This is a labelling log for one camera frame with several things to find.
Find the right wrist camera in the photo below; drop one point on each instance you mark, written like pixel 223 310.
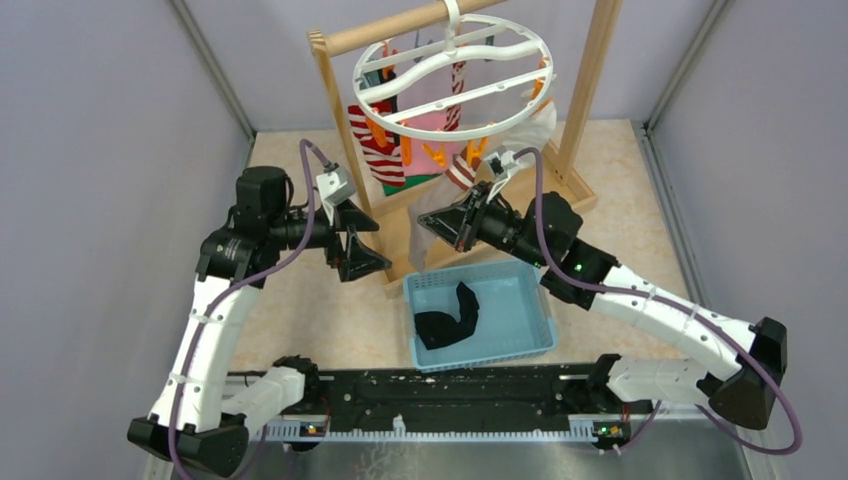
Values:
pixel 505 165

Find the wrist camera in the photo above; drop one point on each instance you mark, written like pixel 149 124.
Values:
pixel 334 186
pixel 505 165

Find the pink folded cloth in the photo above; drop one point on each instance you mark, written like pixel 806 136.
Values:
pixel 421 162

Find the light blue plastic basket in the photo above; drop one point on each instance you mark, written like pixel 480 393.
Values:
pixel 515 319

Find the wooden drying rack frame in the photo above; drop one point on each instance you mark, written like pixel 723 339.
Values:
pixel 440 35

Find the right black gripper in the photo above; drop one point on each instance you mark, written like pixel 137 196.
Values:
pixel 454 224

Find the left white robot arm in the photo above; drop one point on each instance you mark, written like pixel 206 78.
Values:
pixel 193 424

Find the green folded cloth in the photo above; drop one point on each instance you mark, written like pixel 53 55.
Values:
pixel 410 182

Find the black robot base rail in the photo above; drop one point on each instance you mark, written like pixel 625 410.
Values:
pixel 511 399

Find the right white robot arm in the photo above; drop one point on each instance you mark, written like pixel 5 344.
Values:
pixel 731 365

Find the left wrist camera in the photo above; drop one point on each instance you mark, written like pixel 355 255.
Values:
pixel 334 186

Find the grey striped-cuff sock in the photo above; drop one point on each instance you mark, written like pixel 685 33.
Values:
pixel 450 186

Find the red white santa sock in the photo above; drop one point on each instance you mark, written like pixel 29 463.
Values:
pixel 379 151

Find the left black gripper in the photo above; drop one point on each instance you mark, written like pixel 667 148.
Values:
pixel 356 258

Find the white round clip hanger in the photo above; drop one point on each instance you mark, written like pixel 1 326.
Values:
pixel 485 76

